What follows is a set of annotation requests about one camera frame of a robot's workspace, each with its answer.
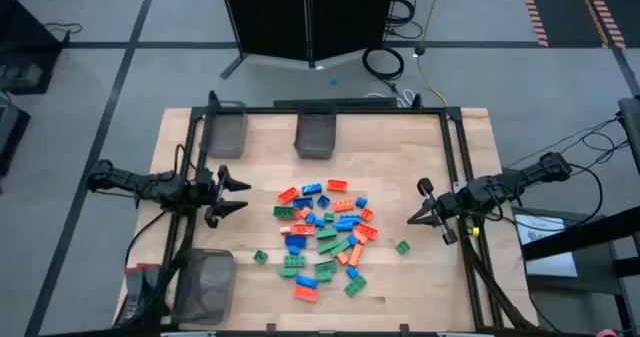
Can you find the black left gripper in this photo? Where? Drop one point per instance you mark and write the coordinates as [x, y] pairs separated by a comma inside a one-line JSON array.
[[205, 192]]

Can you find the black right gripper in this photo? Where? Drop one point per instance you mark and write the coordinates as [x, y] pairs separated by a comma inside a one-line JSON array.
[[450, 204]]

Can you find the blue 2x4 toy brick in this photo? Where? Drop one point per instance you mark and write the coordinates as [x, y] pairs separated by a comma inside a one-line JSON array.
[[306, 281], [311, 188], [295, 240], [303, 203], [347, 222]]

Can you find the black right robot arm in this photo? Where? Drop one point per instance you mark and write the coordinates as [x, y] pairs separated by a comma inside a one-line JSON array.
[[525, 174]]

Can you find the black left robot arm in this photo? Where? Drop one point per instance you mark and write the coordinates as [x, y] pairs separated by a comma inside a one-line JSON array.
[[150, 187]]

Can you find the grey mesh bin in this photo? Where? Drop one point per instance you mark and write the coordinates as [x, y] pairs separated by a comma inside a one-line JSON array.
[[205, 287], [225, 137]]

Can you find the grey plastic bin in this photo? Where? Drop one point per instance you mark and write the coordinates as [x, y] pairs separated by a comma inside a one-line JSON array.
[[315, 137]]

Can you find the black flat bar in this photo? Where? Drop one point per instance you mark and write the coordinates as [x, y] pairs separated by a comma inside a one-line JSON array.
[[325, 103]]

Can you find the white paper sheet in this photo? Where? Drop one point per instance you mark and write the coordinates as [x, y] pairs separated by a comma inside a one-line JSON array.
[[550, 267]]

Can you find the black side desk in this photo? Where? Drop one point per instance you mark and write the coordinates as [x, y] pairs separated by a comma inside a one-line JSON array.
[[575, 234]]

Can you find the black folding partition screen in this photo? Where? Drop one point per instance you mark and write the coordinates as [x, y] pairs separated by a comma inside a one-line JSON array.
[[300, 17]]

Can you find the pink tape roll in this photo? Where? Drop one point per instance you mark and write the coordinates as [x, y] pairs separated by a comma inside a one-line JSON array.
[[607, 333]]

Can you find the black equipment case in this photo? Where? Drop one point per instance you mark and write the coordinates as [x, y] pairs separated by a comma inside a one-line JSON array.
[[12, 132]]

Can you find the black cabinet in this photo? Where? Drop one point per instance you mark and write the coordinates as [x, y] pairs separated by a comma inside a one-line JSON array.
[[25, 42]]

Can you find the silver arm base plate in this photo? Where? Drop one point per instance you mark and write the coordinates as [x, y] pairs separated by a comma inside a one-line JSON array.
[[459, 186]]

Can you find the grey post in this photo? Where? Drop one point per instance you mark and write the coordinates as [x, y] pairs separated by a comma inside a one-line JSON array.
[[631, 137]]

